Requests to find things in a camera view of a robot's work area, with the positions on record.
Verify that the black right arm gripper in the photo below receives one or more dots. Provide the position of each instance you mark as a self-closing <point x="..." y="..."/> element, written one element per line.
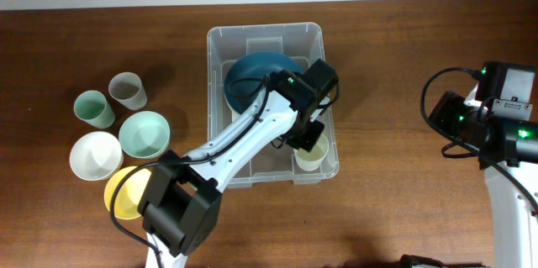
<point x="445" y="107"/>

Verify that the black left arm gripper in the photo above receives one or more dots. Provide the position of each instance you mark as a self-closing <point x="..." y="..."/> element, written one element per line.
<point x="308" y="140"/>

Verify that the clear plastic storage container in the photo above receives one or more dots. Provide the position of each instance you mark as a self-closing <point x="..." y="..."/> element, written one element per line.
<point x="303" y="43"/>

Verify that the blue plastic bowl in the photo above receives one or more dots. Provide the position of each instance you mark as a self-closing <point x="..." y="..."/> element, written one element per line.
<point x="245" y="76"/>

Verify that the cream plastic cup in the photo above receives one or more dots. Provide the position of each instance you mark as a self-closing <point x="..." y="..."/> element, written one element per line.
<point x="311" y="160"/>

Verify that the beige bowl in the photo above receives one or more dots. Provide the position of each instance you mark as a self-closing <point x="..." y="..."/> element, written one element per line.
<point x="230" y="107"/>
<point x="233" y="115"/>

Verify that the green plastic bowl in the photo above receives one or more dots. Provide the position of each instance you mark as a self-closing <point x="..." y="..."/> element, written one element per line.
<point x="145" y="135"/>

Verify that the grey translucent plastic cup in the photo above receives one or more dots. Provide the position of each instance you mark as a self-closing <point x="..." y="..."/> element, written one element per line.
<point x="127" y="89"/>

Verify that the yellow plastic bowl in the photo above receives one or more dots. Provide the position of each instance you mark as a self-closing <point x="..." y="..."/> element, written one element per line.
<point x="128" y="199"/>

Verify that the green plastic cup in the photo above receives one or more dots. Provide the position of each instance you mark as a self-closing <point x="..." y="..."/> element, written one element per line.
<point x="93" y="108"/>

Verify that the white plastic bowl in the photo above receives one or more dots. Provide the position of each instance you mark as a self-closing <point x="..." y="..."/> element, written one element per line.
<point x="96" y="156"/>

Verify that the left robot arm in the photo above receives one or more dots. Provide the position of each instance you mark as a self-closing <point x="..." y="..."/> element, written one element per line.
<point x="181" y="201"/>

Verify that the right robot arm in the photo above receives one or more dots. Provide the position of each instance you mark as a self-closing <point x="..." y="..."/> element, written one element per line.
<point x="510" y="174"/>

